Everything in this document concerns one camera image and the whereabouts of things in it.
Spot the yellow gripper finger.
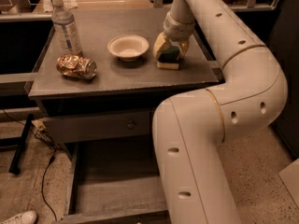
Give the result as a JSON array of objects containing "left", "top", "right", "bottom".
[
  {"left": 152, "top": 33, "right": 171, "bottom": 60},
  {"left": 178, "top": 40, "right": 190, "bottom": 59}
]

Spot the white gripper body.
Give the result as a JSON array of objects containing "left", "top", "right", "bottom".
[{"left": 163, "top": 11, "right": 195, "bottom": 42}]

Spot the green and yellow sponge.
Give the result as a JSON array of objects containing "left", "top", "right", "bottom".
[{"left": 157, "top": 46, "right": 180, "bottom": 70}]

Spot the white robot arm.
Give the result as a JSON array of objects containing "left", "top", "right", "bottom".
[{"left": 152, "top": 0, "right": 288, "bottom": 224}]

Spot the closed grey top drawer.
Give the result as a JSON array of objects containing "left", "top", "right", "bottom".
[{"left": 43, "top": 109, "right": 151, "bottom": 144}]

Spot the grey wooden drawer cabinet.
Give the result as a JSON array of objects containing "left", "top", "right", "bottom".
[{"left": 24, "top": 7, "right": 225, "bottom": 224}]

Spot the round metal drawer knob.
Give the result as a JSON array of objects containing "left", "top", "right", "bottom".
[{"left": 127, "top": 120, "right": 135, "bottom": 129}]

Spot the open grey middle drawer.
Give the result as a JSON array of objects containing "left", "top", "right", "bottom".
[{"left": 57, "top": 135, "right": 171, "bottom": 224}]

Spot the white paper bowl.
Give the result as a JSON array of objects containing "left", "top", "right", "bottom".
[{"left": 107, "top": 35, "right": 150, "bottom": 62}]

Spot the crushed gold soda can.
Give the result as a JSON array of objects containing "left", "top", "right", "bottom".
[{"left": 56, "top": 55, "right": 97, "bottom": 79}]

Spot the clear plastic water bottle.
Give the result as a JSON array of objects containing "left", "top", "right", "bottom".
[{"left": 51, "top": 6, "right": 82, "bottom": 55}]

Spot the white crumpled cloth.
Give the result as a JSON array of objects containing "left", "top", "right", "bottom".
[{"left": 43, "top": 0, "right": 78, "bottom": 12}]

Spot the black metal floor bar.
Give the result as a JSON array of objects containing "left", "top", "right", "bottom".
[{"left": 8, "top": 114, "right": 34, "bottom": 175}]

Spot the white sneaker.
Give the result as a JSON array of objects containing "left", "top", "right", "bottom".
[{"left": 0, "top": 211, "right": 37, "bottom": 224}]

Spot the black floor cable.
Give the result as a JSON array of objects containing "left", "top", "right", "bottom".
[{"left": 0, "top": 109, "right": 64, "bottom": 221}]

